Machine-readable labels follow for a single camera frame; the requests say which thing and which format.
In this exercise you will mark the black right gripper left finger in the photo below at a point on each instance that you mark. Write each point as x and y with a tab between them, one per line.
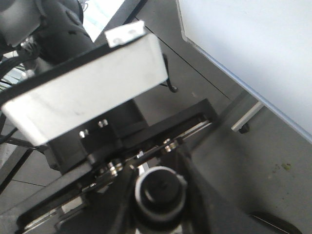
107	213

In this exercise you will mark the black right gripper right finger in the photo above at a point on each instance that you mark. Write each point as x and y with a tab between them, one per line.
208	211

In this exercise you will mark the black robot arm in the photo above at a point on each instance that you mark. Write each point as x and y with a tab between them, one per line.
47	34

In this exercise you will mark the white table leg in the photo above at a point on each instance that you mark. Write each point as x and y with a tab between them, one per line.
242	124

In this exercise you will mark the white table top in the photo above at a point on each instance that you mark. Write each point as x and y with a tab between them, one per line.
263	45

